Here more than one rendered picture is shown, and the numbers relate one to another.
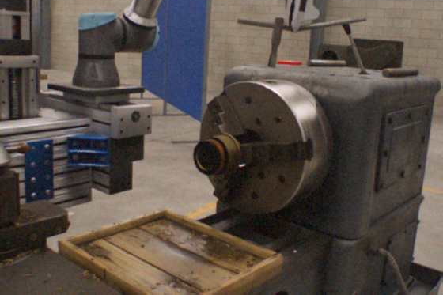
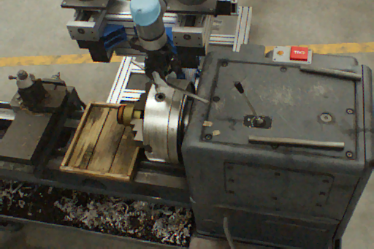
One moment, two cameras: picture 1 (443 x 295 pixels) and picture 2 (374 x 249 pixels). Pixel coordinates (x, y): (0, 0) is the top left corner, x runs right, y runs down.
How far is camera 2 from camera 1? 173 cm
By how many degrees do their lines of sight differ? 69
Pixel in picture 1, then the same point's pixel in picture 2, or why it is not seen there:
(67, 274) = (36, 133)
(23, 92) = not seen: outside the picture
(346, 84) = (189, 131)
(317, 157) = (158, 155)
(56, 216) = (52, 106)
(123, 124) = (177, 39)
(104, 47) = not seen: outside the picture
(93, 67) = not seen: outside the picture
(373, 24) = not seen: outside the picture
